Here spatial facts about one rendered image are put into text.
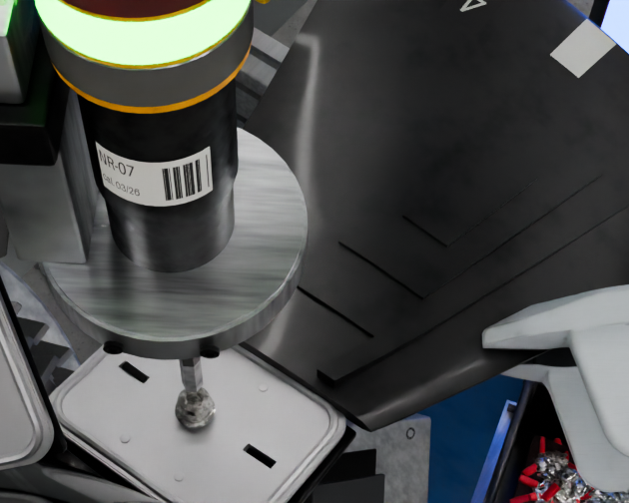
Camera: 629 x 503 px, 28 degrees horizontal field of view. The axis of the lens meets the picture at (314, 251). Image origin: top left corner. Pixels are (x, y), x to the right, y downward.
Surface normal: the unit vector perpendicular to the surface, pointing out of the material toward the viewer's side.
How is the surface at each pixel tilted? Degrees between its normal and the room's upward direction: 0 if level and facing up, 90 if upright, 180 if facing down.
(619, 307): 21
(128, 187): 90
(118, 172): 90
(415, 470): 50
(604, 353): 6
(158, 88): 90
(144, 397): 9
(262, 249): 0
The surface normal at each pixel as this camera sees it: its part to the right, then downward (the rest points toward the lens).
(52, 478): 0.06, -1.00
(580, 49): 0.26, -0.48
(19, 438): -0.15, 0.36
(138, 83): 0.04, 0.85
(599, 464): 0.03, -0.37
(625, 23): -0.60, 0.67
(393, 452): 0.63, 0.07
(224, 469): 0.00, -0.65
